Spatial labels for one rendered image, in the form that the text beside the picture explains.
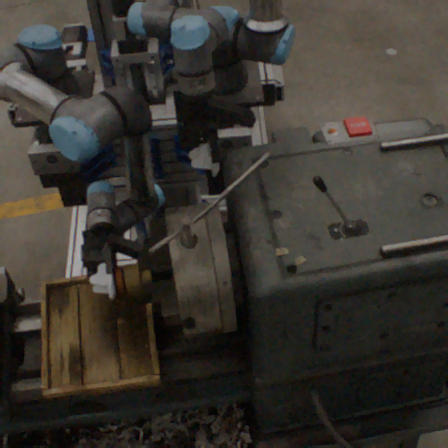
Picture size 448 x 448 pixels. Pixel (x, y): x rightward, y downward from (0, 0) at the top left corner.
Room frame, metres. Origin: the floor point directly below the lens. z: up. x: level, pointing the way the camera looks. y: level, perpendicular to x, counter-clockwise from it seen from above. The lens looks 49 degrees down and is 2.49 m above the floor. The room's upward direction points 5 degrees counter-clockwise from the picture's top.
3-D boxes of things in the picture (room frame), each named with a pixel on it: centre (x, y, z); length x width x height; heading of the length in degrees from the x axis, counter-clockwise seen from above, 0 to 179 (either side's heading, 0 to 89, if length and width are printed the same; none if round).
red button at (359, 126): (1.34, -0.36, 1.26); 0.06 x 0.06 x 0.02; 4
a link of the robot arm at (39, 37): (1.71, 0.45, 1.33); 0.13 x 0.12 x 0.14; 130
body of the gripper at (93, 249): (1.17, 0.30, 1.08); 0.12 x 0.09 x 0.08; 4
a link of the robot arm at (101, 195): (1.33, 0.31, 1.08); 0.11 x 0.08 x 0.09; 4
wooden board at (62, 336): (1.06, 0.35, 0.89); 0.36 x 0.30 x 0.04; 4
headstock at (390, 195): (1.13, -0.33, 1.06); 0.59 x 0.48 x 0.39; 94
